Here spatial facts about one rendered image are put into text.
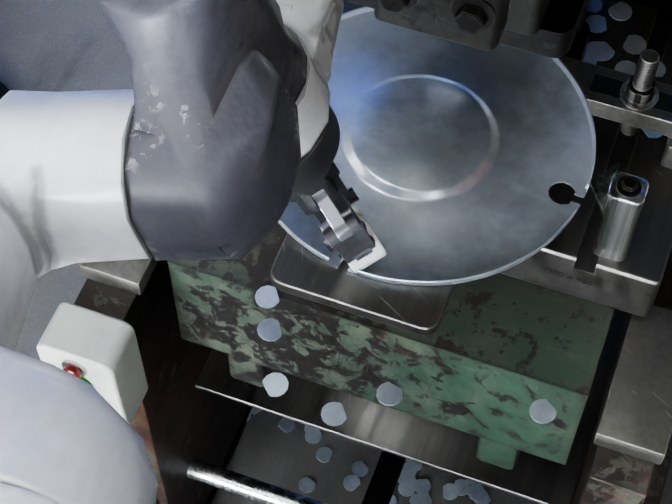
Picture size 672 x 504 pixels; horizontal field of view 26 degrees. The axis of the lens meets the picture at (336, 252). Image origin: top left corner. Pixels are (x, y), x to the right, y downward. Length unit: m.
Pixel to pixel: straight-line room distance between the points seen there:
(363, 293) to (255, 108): 0.38
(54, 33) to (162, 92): 1.59
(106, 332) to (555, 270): 0.40
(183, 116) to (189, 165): 0.03
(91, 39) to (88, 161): 1.55
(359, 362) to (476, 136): 0.26
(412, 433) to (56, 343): 0.46
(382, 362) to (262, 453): 0.63
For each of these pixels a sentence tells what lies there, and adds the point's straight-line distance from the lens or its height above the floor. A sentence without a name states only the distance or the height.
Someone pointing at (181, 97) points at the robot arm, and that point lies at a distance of 0.77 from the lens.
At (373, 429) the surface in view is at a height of 0.31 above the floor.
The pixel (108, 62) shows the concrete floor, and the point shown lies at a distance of 2.30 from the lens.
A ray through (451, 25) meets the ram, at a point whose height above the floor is 0.91.
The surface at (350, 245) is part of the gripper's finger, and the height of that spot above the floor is 0.90.
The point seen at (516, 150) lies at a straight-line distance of 1.22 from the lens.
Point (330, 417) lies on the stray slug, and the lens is 1.23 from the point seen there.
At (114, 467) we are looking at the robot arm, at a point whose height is 1.19.
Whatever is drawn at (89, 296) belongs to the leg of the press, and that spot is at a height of 0.62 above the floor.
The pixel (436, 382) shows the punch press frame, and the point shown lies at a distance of 1.32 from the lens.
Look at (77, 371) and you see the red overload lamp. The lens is 1.31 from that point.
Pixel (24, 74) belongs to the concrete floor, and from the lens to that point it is 2.31.
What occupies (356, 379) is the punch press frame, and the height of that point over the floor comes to 0.54.
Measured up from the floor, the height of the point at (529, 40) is 0.87.
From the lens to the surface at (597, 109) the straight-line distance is 1.30.
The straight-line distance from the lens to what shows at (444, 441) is 1.60.
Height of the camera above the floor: 1.76
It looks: 58 degrees down
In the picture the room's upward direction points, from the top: straight up
